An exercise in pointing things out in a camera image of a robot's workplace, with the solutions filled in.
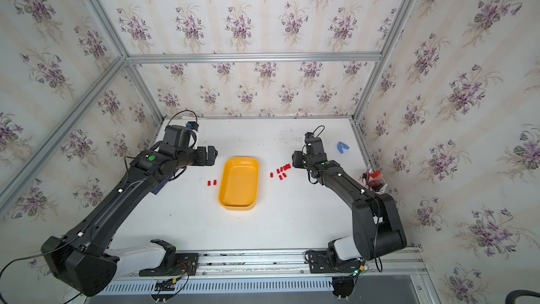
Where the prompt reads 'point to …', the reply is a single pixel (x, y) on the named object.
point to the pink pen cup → (375, 181)
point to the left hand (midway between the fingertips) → (209, 152)
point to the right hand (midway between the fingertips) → (300, 156)
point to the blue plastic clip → (340, 146)
